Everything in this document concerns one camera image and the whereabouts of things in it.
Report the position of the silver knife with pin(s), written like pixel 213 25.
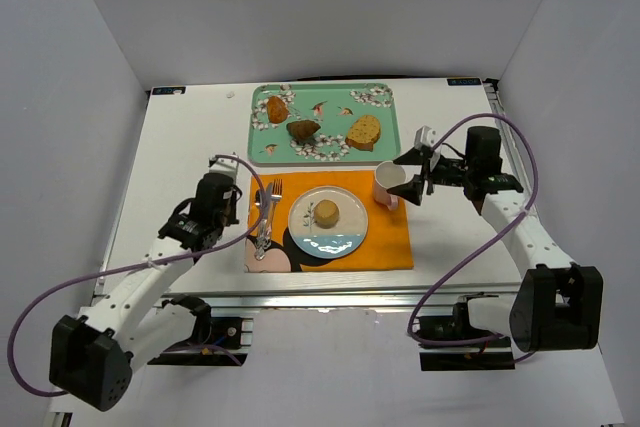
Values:
pixel 265 212

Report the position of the round ceramic plate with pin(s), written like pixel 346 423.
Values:
pixel 333 242

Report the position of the right blue table label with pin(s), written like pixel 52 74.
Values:
pixel 464 81

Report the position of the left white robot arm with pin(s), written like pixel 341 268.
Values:
pixel 94 355

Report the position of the silver spoon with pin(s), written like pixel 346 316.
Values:
pixel 259 219

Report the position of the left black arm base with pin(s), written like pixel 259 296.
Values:
pixel 218 341

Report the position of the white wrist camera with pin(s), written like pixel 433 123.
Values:
pixel 226 164
pixel 425 137

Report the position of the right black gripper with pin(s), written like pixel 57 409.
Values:
pixel 429 174

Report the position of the orange cartoon placemat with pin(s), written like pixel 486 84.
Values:
pixel 385 247

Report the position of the orange-brown pastry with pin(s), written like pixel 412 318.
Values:
pixel 277 110

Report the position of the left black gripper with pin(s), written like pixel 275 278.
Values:
pixel 235 203

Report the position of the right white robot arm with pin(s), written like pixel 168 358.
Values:
pixel 558 304

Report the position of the left black table label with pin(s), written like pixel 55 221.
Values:
pixel 168 90

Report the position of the green floral tray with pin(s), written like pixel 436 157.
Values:
pixel 335 106

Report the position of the round yellow bun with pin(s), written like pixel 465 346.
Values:
pixel 326 214

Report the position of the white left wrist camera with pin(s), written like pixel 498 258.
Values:
pixel 226 164

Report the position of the pink cup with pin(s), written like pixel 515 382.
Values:
pixel 387 175

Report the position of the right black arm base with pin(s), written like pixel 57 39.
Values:
pixel 487 356

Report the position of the silver fork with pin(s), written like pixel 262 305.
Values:
pixel 276 198

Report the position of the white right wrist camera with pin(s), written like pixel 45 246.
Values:
pixel 425 137

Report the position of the seeded bread slice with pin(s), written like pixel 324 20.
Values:
pixel 364 133

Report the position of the dark brown croissant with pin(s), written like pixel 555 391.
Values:
pixel 303 131

